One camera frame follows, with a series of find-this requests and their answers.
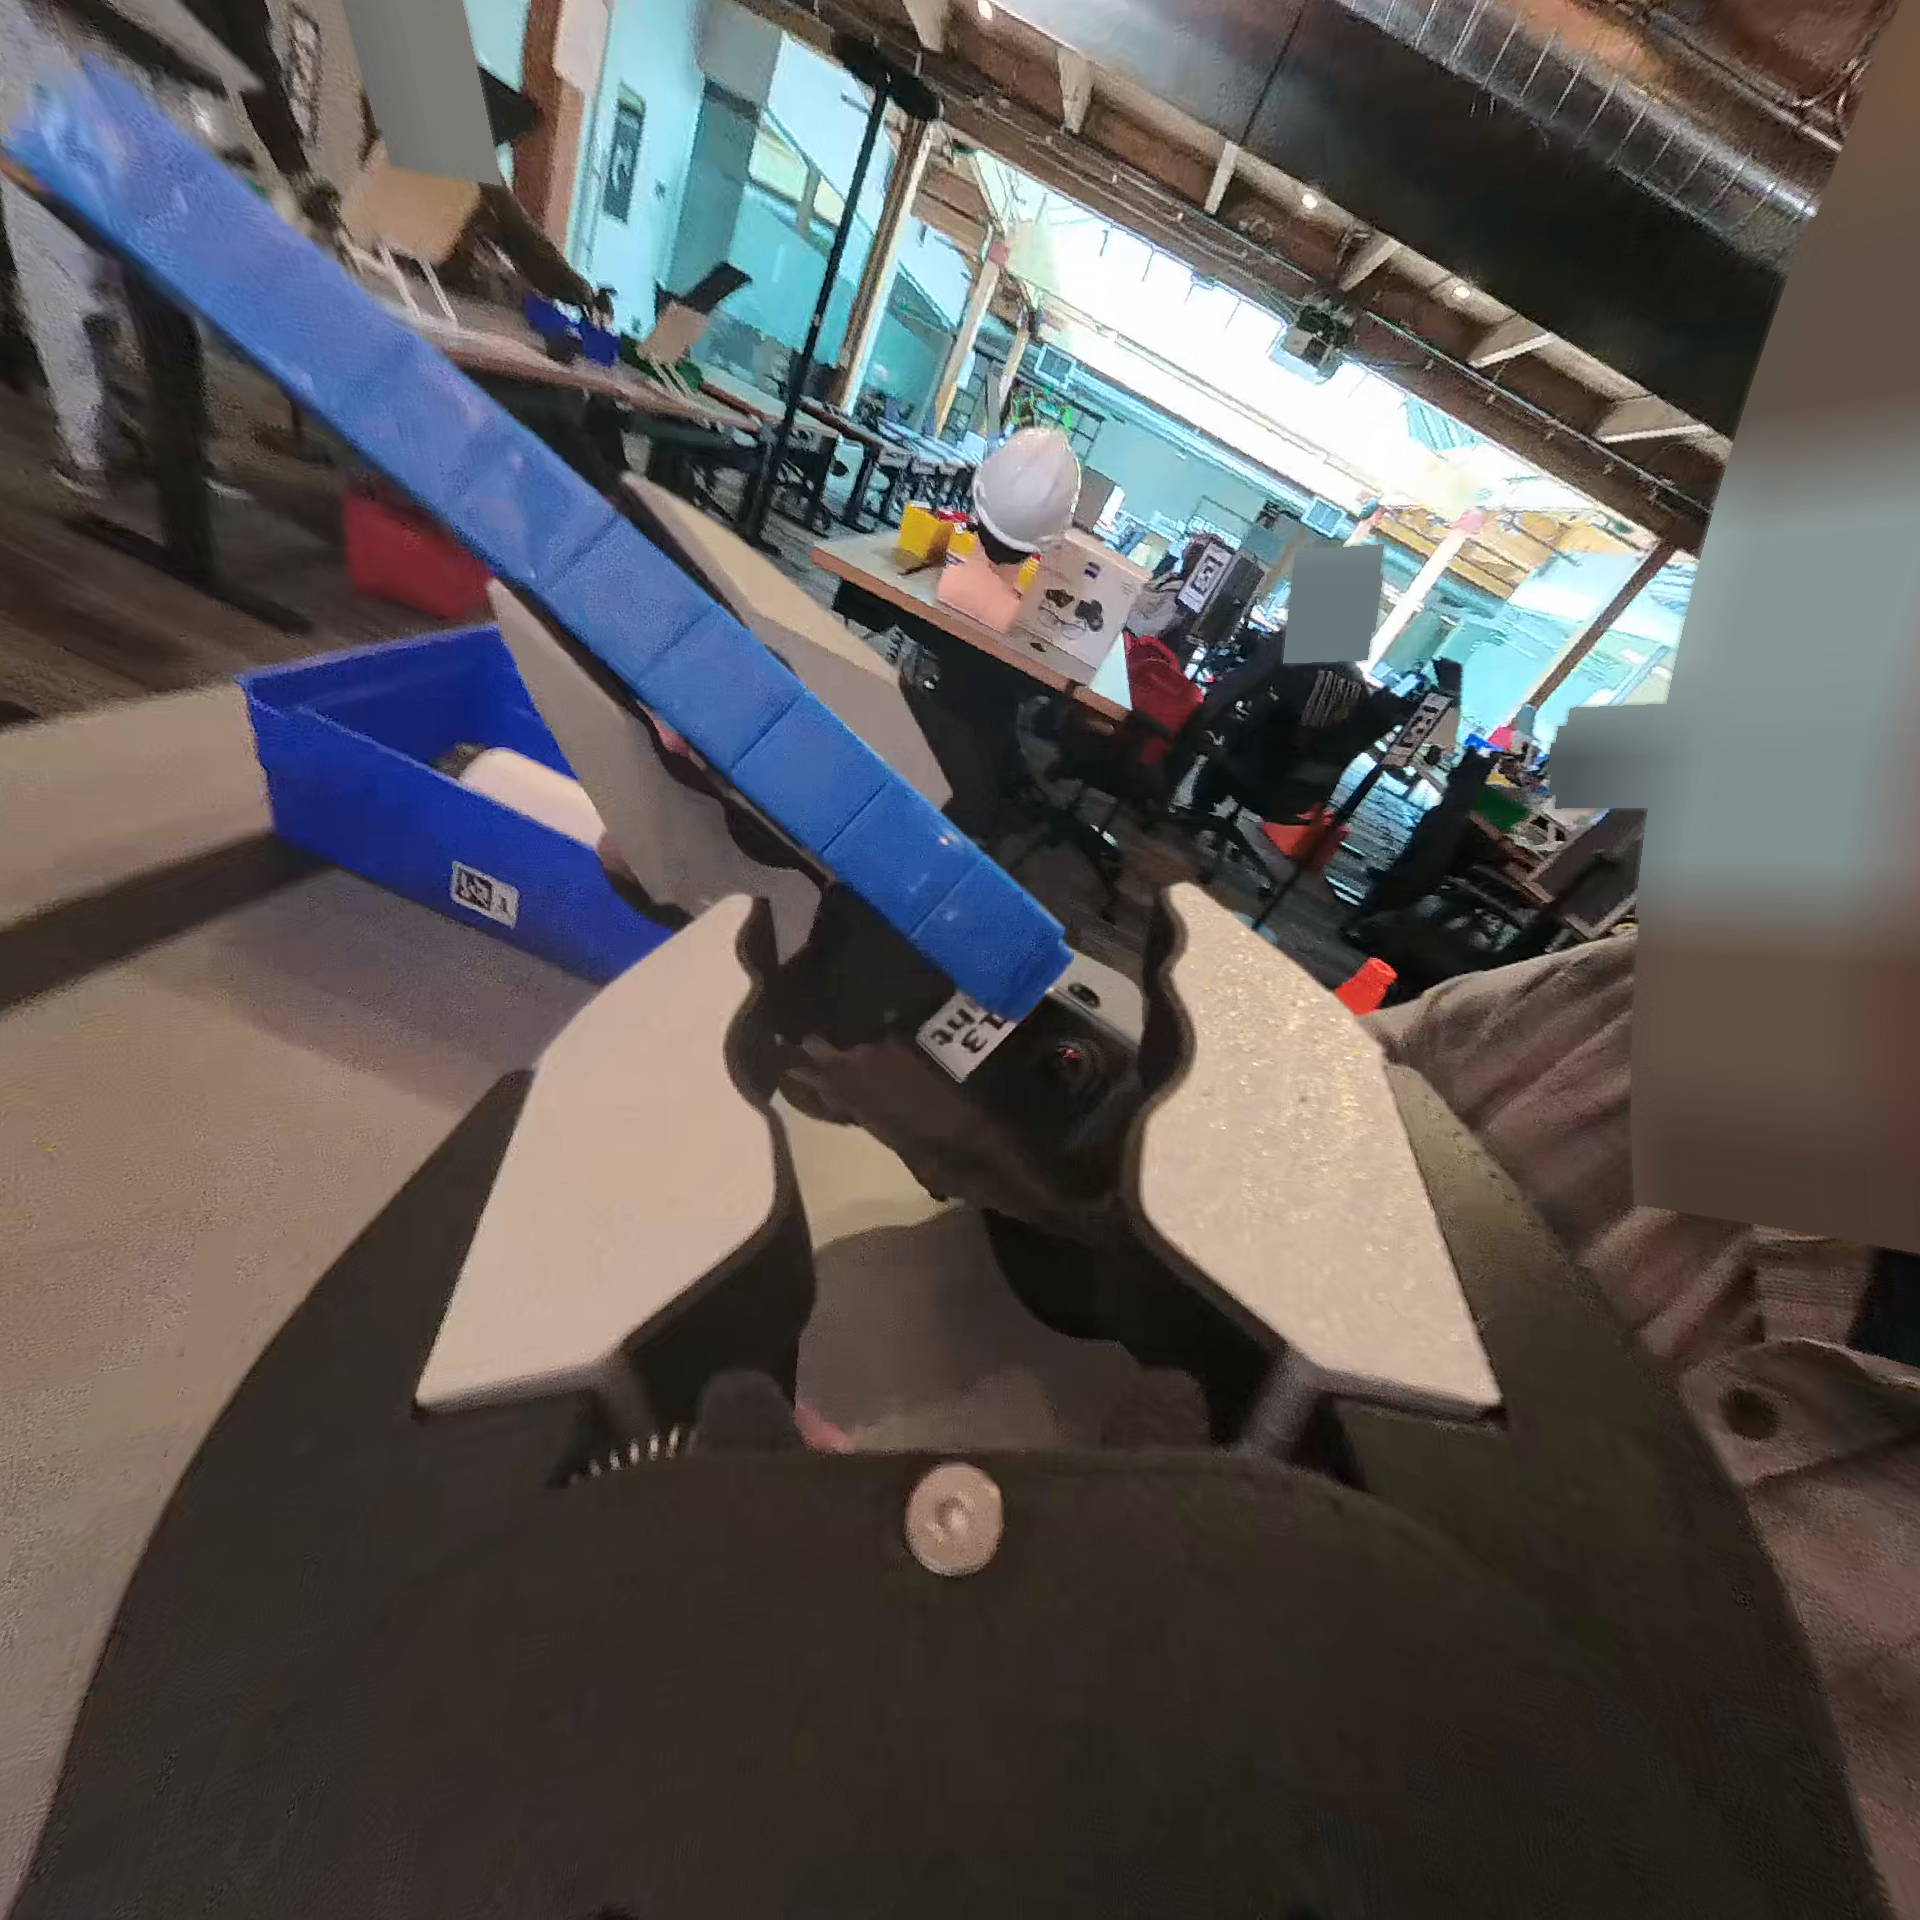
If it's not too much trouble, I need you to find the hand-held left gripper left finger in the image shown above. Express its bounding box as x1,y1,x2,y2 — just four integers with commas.
417,891,819,1426

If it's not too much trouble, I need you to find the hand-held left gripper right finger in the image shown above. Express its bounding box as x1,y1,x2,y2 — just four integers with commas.
1118,881,1501,1443

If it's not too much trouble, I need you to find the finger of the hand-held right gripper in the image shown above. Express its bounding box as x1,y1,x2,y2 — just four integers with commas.
614,476,956,807
486,576,828,970

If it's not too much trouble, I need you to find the white squeeze bottle black cap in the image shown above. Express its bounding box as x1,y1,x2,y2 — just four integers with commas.
451,746,618,857

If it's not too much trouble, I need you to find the blue plastic bin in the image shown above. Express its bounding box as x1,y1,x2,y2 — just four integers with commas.
241,621,686,992

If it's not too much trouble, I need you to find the long blue rectangular bar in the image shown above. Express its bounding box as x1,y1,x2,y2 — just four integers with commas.
0,63,1076,1021

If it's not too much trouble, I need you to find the white hard hat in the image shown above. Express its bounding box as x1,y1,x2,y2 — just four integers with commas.
970,428,1086,559

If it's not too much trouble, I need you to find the red bucket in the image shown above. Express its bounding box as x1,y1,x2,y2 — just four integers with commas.
336,490,490,627

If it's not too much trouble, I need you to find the long wooden workbench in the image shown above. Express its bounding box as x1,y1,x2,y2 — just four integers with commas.
315,287,752,496

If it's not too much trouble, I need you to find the black swivel chair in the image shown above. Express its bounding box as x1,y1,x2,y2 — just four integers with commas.
1021,632,1412,916

